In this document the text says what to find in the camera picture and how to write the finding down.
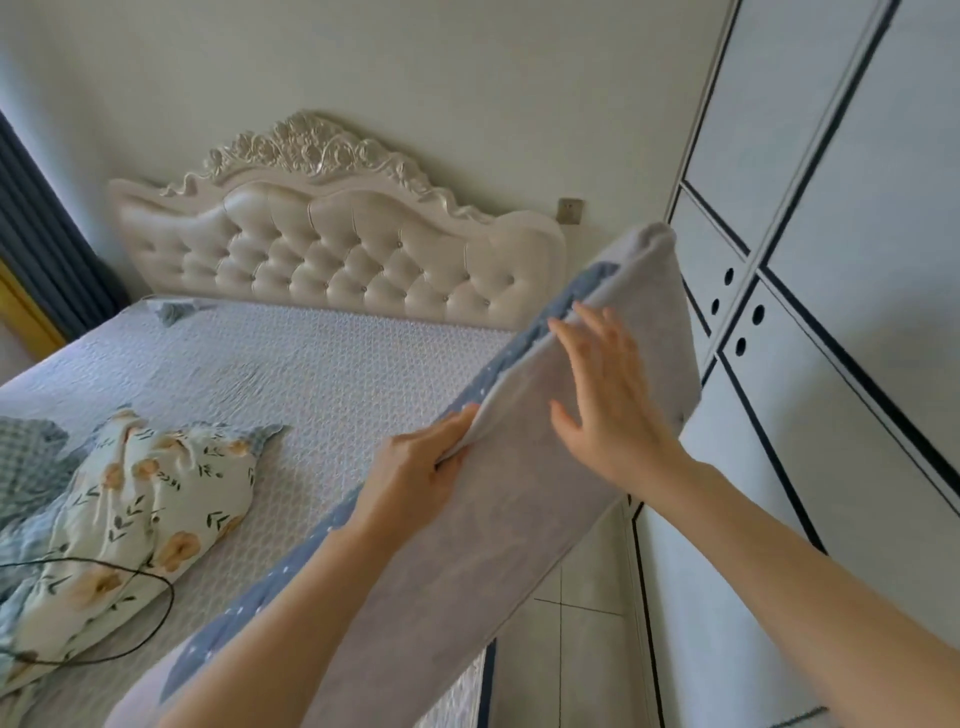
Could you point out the person's right hand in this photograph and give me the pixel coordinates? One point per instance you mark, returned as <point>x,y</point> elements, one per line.
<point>619,420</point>

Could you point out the person's left hand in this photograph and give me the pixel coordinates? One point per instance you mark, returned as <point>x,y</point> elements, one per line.
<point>405,480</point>

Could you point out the person's left thumb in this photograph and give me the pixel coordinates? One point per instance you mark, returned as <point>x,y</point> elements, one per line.
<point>454,424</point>

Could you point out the person's right middle finger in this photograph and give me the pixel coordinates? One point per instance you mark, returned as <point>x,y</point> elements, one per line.
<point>594,334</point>

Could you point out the person's right thumb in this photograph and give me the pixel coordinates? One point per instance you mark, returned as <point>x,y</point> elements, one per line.
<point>568,426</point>

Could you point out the grey mat with blue dotted side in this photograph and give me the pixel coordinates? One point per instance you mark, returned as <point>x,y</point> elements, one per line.
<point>517,495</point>

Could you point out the person's right forearm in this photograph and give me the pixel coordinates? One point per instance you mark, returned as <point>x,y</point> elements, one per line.
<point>810,592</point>

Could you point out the person's left forearm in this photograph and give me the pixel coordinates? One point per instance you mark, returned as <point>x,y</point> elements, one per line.
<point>277,630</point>

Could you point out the bed with white quilted sheet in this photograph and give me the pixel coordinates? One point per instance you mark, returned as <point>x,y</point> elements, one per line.
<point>330,390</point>

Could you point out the cream tufted carved headboard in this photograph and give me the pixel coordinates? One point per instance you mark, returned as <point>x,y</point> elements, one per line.
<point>337,232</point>

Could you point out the white wardrobe with black lines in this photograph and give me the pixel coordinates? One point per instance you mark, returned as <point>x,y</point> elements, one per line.
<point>832,262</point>

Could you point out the small blue checkered cloth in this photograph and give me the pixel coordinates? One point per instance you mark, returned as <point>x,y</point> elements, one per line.
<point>174,309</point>

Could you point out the floral pillow with checkered trim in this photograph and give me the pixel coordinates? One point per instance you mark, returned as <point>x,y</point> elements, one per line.
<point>142,517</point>

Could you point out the blue checkered blanket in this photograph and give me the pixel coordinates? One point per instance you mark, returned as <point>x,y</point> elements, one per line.
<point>26,480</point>

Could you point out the yellow curtain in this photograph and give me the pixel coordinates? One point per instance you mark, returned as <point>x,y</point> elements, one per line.
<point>22,311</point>

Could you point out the dark blue-grey curtain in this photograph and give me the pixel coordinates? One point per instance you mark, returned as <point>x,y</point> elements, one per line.
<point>45,240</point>

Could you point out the wall switch plate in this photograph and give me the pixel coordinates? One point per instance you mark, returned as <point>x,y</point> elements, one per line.
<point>571,210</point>

